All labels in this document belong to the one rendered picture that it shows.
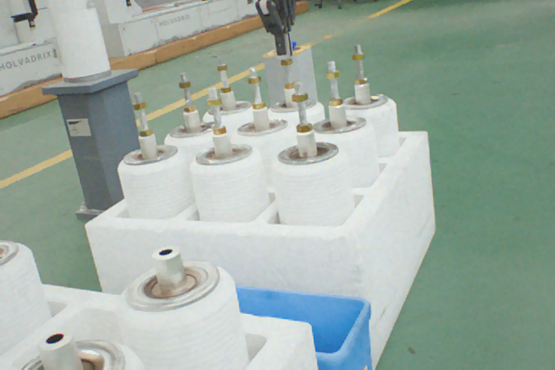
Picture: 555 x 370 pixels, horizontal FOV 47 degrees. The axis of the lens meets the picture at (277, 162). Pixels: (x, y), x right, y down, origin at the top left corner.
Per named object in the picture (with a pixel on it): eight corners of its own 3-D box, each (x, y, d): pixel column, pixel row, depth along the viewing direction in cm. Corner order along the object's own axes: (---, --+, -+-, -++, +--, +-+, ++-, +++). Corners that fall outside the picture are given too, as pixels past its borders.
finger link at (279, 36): (274, 22, 98) (278, 55, 100) (268, 24, 96) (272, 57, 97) (284, 21, 98) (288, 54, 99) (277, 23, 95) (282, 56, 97)
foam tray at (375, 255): (114, 336, 92) (82, 224, 87) (236, 223, 125) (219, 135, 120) (374, 373, 75) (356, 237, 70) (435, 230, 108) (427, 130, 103)
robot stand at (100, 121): (75, 218, 141) (39, 87, 132) (120, 193, 153) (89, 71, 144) (125, 223, 134) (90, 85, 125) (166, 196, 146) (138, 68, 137)
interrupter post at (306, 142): (295, 158, 78) (290, 132, 77) (310, 152, 79) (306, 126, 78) (306, 161, 76) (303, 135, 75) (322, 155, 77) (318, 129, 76)
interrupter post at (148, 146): (140, 162, 87) (135, 139, 86) (145, 156, 89) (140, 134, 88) (158, 159, 87) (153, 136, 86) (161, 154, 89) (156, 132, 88)
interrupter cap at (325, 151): (265, 160, 79) (264, 155, 78) (313, 143, 83) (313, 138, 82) (302, 172, 73) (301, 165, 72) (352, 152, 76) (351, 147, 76)
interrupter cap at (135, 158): (118, 171, 84) (117, 165, 84) (130, 153, 92) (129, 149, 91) (173, 162, 84) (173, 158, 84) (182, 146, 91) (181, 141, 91)
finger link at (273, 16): (254, -1, 93) (268, 24, 98) (252, 9, 92) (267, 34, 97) (271, -3, 92) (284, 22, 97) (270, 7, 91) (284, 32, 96)
